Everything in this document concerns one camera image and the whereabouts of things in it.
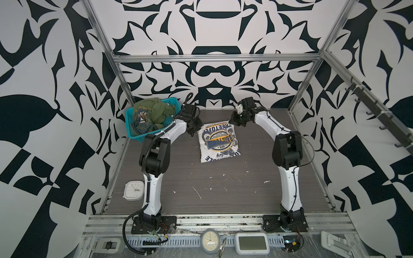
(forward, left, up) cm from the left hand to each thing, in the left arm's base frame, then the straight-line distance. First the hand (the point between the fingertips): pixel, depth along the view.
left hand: (202, 122), depth 99 cm
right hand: (+1, -17, +2) cm, 17 cm away
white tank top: (-12, -9, -2) cm, 15 cm away
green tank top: (+11, +35, -3) cm, 37 cm away
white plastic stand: (-62, -55, -8) cm, 83 cm away
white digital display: (-61, -19, -6) cm, 64 cm away
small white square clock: (-37, +35, -8) cm, 52 cm away
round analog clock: (-59, -2, -6) cm, 60 cm away
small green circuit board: (-61, -38, -11) cm, 72 cm away
